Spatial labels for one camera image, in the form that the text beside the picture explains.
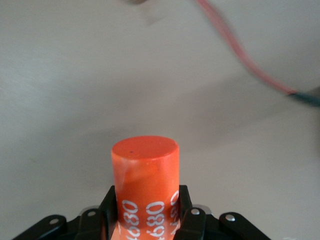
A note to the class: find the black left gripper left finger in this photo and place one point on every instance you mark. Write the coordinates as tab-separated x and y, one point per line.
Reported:
90	225

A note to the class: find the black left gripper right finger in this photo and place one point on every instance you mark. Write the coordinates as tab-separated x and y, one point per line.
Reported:
195	225

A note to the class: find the orange cylinder white print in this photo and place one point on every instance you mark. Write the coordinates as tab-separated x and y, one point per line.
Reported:
145	170

